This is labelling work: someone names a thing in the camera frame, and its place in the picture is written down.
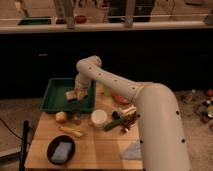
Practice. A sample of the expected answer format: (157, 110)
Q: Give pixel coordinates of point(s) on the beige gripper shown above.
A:
(81, 94)

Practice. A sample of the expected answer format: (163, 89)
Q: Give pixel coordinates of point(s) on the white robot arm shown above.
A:
(161, 134)

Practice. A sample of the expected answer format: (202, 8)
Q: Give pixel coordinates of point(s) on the green plastic tray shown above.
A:
(54, 99)

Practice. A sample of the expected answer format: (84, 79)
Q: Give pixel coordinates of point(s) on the background green tray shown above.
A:
(35, 21)

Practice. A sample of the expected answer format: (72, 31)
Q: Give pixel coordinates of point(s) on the small metal cup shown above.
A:
(76, 117)

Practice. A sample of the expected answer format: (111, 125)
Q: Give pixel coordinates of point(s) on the light green cup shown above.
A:
(107, 91)

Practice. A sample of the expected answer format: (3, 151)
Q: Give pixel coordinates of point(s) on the white round cup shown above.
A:
(99, 118)

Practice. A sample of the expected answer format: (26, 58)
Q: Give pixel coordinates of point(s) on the small orange fruit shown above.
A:
(61, 117)

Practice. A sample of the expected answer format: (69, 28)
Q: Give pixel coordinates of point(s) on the yellow stick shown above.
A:
(70, 131)

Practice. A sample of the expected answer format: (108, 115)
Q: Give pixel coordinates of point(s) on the black round cap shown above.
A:
(115, 115)

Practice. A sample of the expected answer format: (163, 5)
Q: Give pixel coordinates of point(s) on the orange bowl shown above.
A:
(120, 99)

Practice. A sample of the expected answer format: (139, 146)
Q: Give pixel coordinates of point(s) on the brown red clutter piece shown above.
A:
(130, 120)

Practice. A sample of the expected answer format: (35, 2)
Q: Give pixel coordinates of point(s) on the black bowl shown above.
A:
(55, 142)

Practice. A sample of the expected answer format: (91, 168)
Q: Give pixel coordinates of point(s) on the blue sponge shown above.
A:
(61, 152)

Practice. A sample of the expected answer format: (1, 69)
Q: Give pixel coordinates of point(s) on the background red bowl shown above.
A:
(80, 19)

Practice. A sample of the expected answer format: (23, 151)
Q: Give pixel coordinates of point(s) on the grey blue cloth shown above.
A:
(132, 152)

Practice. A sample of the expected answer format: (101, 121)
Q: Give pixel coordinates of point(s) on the black chair frame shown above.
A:
(23, 152)

